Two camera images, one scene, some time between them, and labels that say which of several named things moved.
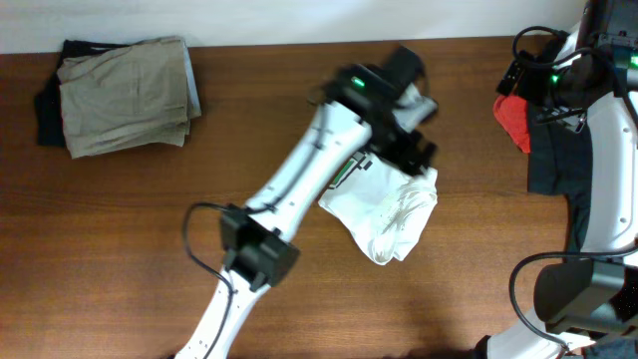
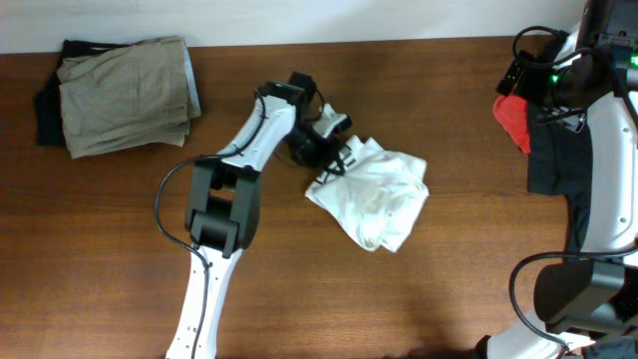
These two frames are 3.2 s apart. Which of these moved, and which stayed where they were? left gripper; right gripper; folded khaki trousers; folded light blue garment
Moved: left gripper
Stayed: right gripper; folded khaki trousers; folded light blue garment
